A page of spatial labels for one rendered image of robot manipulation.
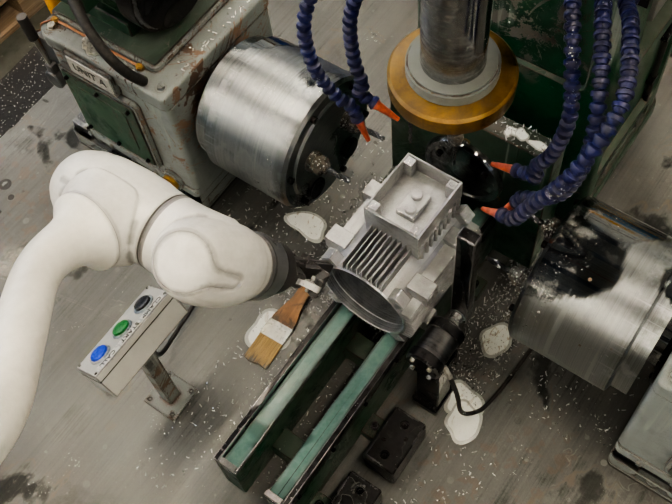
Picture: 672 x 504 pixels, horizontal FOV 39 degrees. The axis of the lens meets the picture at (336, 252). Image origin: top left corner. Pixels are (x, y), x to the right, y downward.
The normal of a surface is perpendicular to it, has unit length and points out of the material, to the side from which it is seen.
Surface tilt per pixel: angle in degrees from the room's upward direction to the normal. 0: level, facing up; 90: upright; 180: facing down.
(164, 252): 28
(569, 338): 66
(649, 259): 10
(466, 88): 0
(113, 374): 54
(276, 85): 6
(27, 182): 0
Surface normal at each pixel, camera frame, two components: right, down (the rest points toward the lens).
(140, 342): 0.62, 0.11
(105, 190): 0.13, -0.66
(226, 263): 0.84, 0.04
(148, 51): -0.07, -0.48
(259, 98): -0.27, -0.18
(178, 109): 0.81, 0.48
